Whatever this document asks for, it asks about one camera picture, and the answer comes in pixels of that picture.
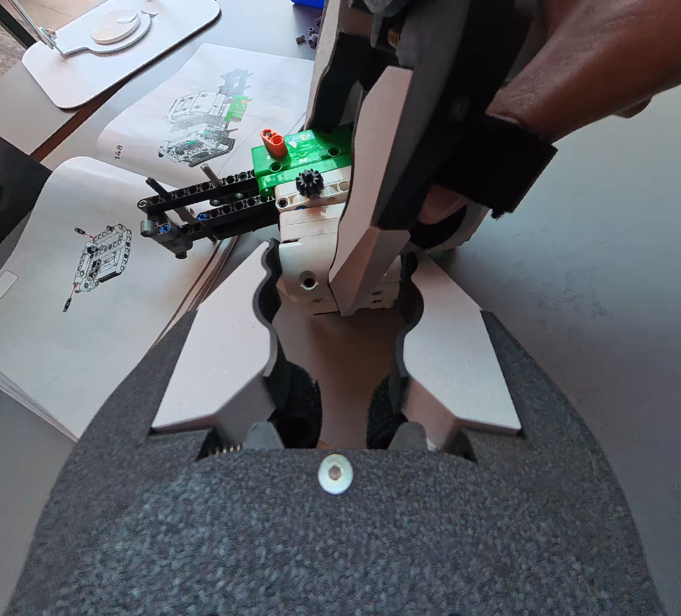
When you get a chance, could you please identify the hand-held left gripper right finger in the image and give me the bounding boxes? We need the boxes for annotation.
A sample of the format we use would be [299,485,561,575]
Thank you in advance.
[395,253,522,434]

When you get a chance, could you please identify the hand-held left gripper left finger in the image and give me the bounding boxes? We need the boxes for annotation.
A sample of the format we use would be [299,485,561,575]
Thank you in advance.
[151,239,283,432]

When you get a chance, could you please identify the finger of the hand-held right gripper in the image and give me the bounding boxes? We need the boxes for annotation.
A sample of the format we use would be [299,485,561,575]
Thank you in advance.
[305,0,385,132]
[329,65,461,317]

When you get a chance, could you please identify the white lego truck model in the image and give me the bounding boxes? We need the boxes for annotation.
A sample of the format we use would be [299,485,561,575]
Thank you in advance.
[137,127,405,316]

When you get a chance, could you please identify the scattered small lego pieces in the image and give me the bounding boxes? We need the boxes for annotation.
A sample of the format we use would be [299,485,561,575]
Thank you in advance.
[295,14,321,49]

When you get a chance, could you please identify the lego instruction booklet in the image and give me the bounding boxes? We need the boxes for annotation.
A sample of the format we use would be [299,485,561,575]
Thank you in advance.
[0,43,317,441]

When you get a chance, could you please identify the black lego set box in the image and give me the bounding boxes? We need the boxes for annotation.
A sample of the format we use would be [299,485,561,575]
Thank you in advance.
[0,136,52,244]

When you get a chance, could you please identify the person's right hand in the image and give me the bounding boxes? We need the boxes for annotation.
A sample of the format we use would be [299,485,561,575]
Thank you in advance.
[487,0,681,146]

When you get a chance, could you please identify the document stand with white base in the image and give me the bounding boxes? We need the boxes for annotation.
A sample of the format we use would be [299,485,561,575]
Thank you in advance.
[21,0,221,110]

